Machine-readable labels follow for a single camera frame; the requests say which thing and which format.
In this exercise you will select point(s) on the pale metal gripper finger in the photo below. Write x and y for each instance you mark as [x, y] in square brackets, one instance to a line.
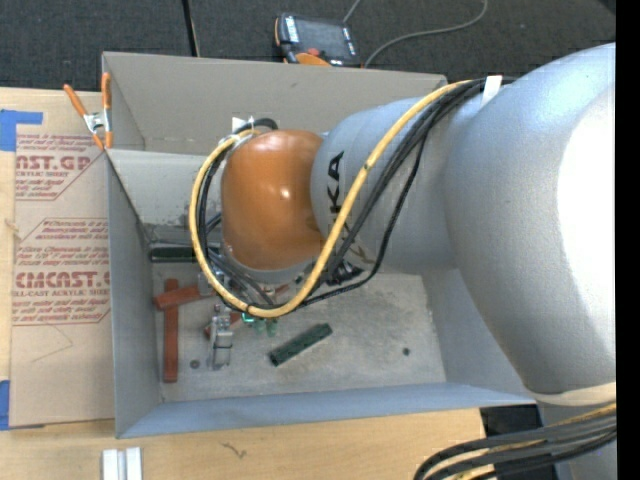
[215, 343]
[227, 348]

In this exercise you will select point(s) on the red-brown flat block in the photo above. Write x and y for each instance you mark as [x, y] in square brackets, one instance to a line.
[235, 318]
[177, 297]
[171, 338]

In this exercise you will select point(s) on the grey metal bin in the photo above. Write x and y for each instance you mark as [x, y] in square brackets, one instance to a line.
[350, 368]

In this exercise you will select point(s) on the brown cardboard board red print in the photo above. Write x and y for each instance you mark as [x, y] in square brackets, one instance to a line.
[60, 358]

